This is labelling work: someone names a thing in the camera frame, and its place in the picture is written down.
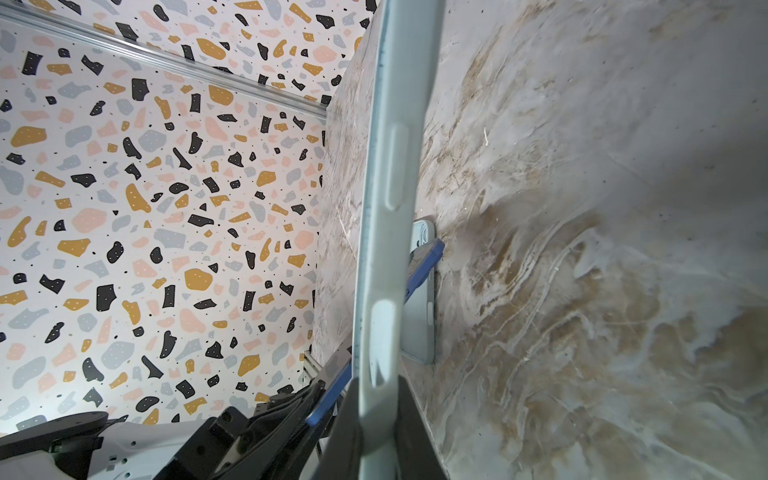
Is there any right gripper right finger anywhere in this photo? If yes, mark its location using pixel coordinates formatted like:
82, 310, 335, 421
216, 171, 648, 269
394, 376, 447, 480

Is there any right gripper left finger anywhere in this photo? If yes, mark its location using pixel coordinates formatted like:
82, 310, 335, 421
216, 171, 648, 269
312, 378, 363, 480

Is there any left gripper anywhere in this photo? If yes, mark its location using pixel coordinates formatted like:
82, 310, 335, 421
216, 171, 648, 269
155, 383, 333, 479

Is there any light blue case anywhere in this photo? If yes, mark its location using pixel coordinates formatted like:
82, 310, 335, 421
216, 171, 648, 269
399, 218, 437, 366

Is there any black phone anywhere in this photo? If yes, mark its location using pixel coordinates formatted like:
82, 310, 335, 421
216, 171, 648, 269
352, 1, 445, 479

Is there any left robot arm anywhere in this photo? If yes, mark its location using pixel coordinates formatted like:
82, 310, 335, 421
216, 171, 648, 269
1, 383, 334, 479

